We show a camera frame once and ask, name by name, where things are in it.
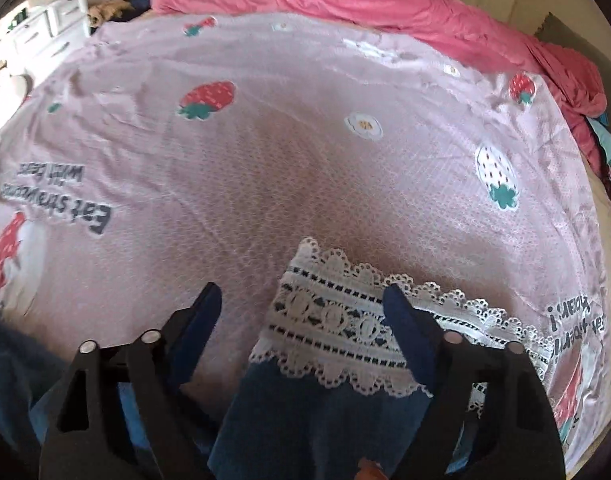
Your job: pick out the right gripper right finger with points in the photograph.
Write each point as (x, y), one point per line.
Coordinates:
(489, 416)

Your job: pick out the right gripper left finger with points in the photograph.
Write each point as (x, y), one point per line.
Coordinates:
(119, 412)

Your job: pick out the blue denim pants lace hem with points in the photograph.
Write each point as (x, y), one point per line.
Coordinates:
(327, 393)

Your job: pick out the pink strawberry print bedsheet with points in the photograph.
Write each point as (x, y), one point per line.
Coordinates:
(170, 153)

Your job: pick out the floral teal red pillow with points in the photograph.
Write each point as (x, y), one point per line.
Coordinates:
(610, 159)

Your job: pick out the white drawer cabinet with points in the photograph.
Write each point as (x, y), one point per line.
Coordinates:
(39, 44)

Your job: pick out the tan plush toy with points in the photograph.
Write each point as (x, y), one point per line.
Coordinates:
(103, 12)

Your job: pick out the grey padded headboard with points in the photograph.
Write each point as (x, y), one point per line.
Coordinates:
(554, 31)

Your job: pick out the pink crumpled duvet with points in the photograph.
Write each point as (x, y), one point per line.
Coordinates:
(462, 32)

